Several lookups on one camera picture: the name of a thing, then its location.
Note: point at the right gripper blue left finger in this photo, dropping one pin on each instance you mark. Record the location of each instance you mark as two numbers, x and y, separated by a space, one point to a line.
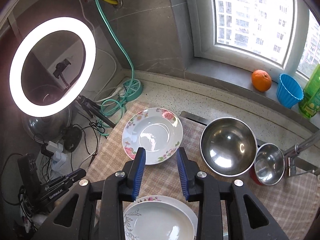
134 173

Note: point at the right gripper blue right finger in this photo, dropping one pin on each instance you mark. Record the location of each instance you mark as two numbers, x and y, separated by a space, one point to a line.
187 170

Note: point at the white plate pink flowers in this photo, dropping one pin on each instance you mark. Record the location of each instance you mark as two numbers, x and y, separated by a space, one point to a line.
172 202

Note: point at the floral plate red flowers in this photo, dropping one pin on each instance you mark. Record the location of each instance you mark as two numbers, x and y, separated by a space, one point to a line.
157 130

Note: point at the large steel mixing bowl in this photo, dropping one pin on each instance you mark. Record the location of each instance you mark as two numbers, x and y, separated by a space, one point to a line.
228 147

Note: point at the red steel bowl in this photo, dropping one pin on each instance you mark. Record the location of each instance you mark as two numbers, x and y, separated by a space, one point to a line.
269 165

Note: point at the chrome kitchen faucet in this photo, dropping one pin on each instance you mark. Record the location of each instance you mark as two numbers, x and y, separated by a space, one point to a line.
292 154

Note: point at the white power adapter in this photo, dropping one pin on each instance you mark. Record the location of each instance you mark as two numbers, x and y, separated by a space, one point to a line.
55 153

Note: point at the black tripod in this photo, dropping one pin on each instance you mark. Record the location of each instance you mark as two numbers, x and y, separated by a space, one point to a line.
92 109

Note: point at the teal round power strip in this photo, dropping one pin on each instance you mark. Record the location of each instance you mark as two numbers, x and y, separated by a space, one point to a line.
131 90

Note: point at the orange fruit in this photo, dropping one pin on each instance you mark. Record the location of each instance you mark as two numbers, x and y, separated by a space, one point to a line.
261 80

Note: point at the blue fluted plastic cup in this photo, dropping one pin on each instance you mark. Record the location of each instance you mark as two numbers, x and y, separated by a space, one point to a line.
289 92

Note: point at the green dish soap bottle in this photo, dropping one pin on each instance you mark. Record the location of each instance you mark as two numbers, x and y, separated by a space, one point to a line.
309 106

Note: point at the white ring light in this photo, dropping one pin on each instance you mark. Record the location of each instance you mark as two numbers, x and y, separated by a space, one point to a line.
56 24

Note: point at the window frame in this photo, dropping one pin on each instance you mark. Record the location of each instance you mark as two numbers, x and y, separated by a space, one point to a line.
277 36

